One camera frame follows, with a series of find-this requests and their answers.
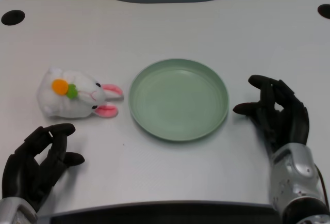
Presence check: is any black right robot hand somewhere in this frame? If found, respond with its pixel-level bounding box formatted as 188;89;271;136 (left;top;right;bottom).
233;74;309;155

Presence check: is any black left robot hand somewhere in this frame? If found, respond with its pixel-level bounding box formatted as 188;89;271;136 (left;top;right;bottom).
2;123;85;212

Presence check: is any white plush rabbit doll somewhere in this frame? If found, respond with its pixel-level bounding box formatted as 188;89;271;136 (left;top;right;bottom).
38;65;125;120

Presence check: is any green round plate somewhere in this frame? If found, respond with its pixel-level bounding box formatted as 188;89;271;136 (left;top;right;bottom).
128;58;230;142

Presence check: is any dark robot torso edge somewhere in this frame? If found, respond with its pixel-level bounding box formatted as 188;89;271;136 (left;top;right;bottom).
38;201;284;224

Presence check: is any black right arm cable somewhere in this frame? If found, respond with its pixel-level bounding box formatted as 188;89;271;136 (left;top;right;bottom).
314;164;329;204

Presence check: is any black round cable grommet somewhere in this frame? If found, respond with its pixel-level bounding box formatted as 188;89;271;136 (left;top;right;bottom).
1;9;26;26
317;4;330;20

